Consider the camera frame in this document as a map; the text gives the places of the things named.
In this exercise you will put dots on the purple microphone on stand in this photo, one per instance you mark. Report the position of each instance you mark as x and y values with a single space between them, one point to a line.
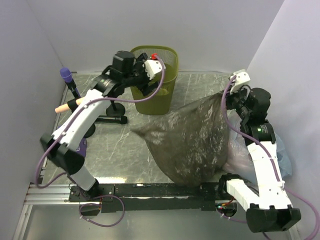
67 76

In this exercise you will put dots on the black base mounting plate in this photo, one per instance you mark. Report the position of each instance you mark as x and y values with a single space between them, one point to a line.
155 197

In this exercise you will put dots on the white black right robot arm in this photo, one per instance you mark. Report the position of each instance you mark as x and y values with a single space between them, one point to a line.
271 210

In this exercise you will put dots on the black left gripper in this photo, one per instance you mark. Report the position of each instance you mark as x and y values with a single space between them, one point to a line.
145 88

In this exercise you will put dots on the olive green mesh trash bin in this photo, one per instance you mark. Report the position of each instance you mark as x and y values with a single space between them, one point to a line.
160 104

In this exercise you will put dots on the aluminium rail frame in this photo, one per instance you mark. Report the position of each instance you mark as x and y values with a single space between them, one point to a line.
57 194

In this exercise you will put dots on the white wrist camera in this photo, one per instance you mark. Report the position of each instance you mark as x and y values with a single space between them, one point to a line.
153 67
239 79

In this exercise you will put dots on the grey translucent trash bag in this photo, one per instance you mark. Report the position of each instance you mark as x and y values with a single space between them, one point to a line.
190 143

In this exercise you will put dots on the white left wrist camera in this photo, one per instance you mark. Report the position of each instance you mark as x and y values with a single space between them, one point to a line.
153 67

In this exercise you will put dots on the translucent bag with clothes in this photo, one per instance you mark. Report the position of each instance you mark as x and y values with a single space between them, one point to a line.
239 160

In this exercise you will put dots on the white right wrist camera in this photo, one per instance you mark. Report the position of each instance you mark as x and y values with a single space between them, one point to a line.
239 79

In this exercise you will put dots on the purple box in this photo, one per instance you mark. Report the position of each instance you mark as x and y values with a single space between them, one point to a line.
82 148

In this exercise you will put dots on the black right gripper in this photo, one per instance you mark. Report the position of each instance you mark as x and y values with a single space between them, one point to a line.
241 90

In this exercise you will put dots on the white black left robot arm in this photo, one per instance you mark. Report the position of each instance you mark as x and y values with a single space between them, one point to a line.
125 71

